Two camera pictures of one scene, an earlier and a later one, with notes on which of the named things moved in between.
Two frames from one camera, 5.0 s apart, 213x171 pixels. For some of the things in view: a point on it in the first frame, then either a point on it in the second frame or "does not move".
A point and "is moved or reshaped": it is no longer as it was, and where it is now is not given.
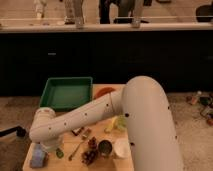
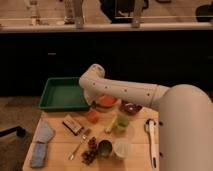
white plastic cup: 122,147 does not move
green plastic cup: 121,123 does not move
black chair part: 20,132 does not move
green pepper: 59,153 is moved or reshaped
